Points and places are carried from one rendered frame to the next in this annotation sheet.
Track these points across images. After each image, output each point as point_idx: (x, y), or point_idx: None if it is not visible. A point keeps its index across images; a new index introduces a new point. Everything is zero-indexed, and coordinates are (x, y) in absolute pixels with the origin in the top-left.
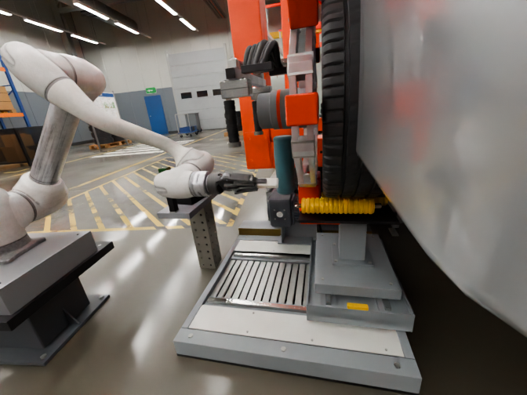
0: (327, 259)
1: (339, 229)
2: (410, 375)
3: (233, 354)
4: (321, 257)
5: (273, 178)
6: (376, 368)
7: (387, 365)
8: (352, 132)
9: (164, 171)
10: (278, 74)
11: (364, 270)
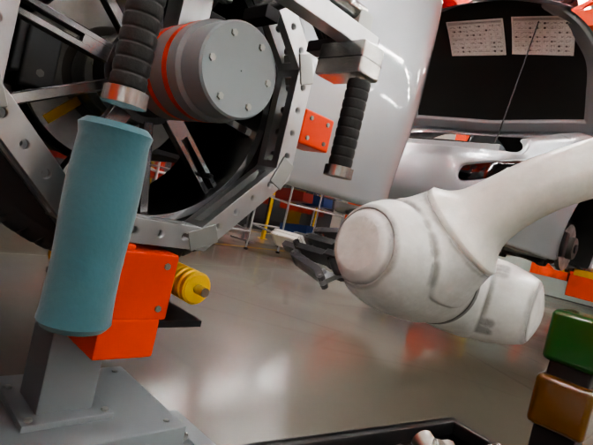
0: (94, 427)
1: (73, 352)
2: (181, 414)
3: None
4: (94, 435)
5: (281, 230)
6: (198, 432)
7: (186, 426)
8: None
9: (514, 264)
10: (259, 22)
11: (100, 389)
